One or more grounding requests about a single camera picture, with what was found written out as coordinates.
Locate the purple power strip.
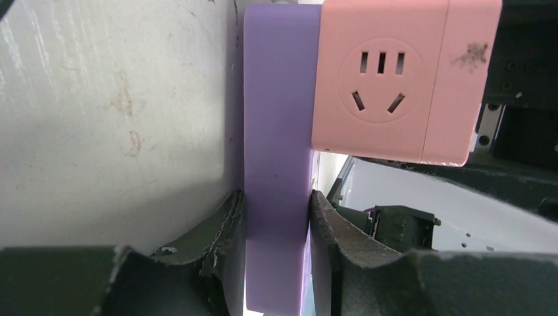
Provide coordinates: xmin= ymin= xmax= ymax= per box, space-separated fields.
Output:
xmin=243 ymin=4 xmax=321 ymax=315

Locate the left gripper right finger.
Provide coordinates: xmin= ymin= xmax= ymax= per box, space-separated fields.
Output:
xmin=309 ymin=190 xmax=557 ymax=315

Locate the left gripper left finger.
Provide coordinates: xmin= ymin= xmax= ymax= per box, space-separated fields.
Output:
xmin=1 ymin=190 xmax=245 ymax=315

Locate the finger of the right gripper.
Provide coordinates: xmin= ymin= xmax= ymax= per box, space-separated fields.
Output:
xmin=360 ymin=157 xmax=557 ymax=219

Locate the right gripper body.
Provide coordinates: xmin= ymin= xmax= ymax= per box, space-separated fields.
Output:
xmin=470 ymin=1 xmax=557 ymax=171

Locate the pink cube socket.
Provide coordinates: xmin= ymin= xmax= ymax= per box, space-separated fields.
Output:
xmin=311 ymin=1 xmax=503 ymax=167

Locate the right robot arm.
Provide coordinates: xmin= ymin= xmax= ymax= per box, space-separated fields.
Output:
xmin=311 ymin=1 xmax=557 ymax=253

